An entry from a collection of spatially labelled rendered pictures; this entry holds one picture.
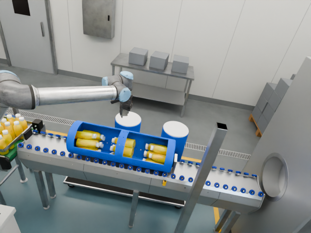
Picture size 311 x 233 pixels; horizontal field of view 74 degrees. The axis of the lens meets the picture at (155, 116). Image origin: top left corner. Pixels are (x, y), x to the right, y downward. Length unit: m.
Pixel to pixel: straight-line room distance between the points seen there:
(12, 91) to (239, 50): 4.36
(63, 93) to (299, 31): 4.67
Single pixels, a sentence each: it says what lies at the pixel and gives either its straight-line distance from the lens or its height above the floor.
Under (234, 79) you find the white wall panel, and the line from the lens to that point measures 5.07.
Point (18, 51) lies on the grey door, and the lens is 6.06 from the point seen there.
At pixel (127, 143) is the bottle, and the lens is 1.75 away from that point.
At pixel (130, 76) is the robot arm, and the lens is 1.43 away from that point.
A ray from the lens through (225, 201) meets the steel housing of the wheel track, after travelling 2.03.
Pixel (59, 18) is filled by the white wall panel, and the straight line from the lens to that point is 5.29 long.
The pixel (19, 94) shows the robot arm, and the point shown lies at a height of 1.82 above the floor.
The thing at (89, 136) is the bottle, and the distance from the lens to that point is 1.83.
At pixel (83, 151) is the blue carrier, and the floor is 1.08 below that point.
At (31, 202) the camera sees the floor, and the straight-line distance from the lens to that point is 2.94.
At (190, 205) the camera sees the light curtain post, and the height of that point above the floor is 0.99.
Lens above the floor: 2.33
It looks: 33 degrees down
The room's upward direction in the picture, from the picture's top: 10 degrees clockwise
